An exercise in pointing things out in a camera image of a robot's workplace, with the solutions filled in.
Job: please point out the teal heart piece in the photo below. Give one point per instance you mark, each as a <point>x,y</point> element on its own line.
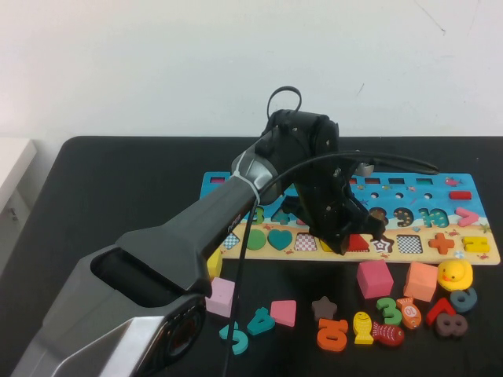
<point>280,240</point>

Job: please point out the yellow rubber duck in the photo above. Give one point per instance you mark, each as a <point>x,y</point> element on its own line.
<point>456,273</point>

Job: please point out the orange plus sign piece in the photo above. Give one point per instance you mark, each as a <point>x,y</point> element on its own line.
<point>441,244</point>

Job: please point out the green circle piece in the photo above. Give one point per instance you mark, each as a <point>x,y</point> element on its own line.
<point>257,241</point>

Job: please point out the green number three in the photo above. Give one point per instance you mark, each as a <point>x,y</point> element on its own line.
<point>395,315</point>

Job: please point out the yellow cube block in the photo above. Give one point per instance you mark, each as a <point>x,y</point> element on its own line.
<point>215,267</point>

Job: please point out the orange fish with ten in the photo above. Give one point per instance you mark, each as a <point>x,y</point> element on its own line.
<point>409,313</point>

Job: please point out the red minus sign piece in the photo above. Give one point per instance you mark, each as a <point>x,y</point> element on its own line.
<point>460,196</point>

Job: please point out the teal number five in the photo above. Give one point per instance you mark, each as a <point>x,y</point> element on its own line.
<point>239,345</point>

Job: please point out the salmon orange cube block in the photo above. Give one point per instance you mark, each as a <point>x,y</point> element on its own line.
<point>419,281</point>

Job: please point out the red triangle piece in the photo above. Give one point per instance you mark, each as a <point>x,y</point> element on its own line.
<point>359,246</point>

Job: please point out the white zip tie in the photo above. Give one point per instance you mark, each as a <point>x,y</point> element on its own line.
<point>247,180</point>

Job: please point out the magenta cube block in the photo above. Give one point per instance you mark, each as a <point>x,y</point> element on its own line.
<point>374,279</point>

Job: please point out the light pink cube block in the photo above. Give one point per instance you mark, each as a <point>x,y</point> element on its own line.
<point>220,298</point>

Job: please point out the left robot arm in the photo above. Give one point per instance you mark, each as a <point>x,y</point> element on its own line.
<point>177,235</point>

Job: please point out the orange number ten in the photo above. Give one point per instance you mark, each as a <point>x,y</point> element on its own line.
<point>323,338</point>

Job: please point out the brown star piece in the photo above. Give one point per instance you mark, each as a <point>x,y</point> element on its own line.
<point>324,309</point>

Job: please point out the red number seven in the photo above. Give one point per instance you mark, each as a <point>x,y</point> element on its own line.
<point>443,306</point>

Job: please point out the grey-blue number nine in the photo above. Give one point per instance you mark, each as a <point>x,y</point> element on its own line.
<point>471,297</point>

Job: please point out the yellow pentagon piece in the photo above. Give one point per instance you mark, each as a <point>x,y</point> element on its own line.
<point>325,246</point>

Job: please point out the teal number four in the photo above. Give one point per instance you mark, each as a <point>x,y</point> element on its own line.
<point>262,323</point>

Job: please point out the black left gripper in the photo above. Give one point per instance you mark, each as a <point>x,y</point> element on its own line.
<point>326,208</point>

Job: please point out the pink trapezoid piece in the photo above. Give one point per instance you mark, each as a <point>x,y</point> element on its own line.
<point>284,313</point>

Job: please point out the yellow equals sign piece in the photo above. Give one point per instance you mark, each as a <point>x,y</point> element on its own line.
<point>467,245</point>

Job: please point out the wooden number shape puzzle board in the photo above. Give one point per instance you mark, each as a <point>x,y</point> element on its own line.
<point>412,204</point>

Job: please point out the brown number eight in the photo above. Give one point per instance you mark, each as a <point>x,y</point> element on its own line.
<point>450,324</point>

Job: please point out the yellow fish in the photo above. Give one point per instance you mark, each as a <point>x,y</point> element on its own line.
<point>362,324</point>

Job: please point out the pink greater-than sign piece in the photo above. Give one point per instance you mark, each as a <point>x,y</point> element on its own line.
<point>471,218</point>

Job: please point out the red fish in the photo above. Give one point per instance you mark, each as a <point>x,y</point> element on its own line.
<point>390,334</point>

